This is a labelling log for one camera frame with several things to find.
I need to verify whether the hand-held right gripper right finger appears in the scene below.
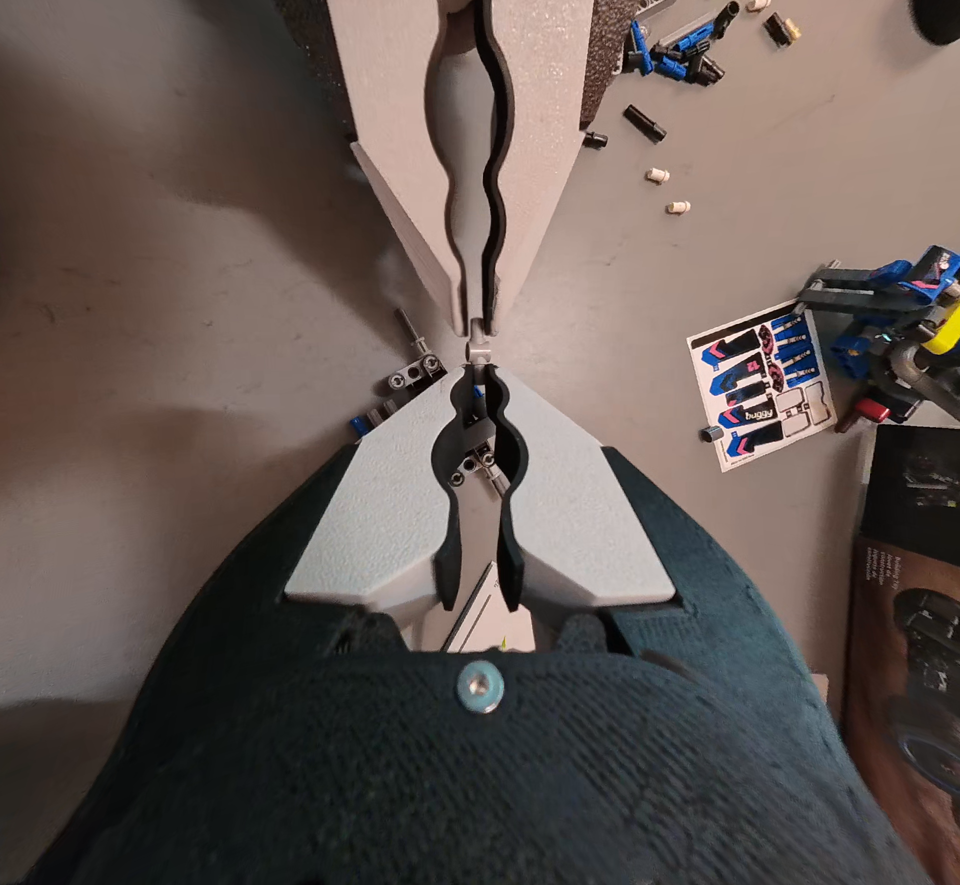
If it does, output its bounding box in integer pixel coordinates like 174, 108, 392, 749
483, 365, 676, 612

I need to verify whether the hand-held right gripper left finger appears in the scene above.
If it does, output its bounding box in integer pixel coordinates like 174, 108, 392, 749
283, 365, 470, 612

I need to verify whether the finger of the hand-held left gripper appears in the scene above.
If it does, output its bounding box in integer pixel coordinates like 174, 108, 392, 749
478, 0, 605, 337
309, 0, 471, 337

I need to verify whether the blue grey lego sub-assembly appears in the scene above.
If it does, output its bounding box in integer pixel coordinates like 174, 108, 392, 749
351, 307, 520, 498

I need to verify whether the pile of loose lego pieces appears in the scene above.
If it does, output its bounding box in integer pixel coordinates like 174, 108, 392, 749
585, 0, 804, 215

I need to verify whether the lego instruction booklet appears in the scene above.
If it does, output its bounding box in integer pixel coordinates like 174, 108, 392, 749
446, 561, 537, 654

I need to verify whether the lego sticker sheet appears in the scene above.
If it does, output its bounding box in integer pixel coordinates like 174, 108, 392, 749
686, 303, 839, 474

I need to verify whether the lego set cardboard box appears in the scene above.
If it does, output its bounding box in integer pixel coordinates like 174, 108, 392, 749
843, 423, 960, 871

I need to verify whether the partly built lego buggy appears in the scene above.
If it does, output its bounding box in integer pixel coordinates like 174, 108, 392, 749
795, 246, 960, 436

